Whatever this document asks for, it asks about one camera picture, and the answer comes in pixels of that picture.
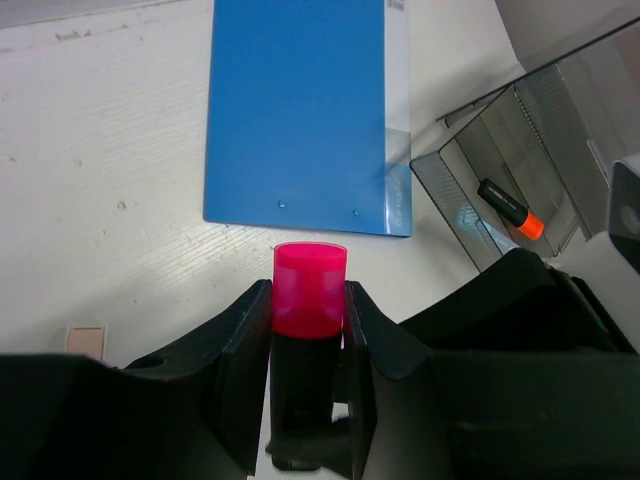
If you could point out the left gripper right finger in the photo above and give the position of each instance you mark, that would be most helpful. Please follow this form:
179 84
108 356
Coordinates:
388 386

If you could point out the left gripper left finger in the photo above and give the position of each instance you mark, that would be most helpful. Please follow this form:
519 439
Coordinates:
202 394

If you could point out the clear grey pull-out drawer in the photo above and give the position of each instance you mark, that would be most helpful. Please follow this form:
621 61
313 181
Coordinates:
451 175

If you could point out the pink eraser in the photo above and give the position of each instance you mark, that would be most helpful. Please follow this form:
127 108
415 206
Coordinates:
88 341

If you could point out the pink highlighter marker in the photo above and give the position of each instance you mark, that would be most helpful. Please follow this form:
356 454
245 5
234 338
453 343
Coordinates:
308 306

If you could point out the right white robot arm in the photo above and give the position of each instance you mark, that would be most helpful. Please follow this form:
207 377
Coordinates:
534 378

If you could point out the blue folder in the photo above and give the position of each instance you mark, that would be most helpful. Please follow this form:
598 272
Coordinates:
309 116

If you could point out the clear grey drawer organizer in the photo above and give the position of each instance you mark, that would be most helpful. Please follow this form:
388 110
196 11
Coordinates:
550 135

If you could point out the orange highlighter marker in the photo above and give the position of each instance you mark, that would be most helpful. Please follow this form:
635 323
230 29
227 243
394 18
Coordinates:
515 213

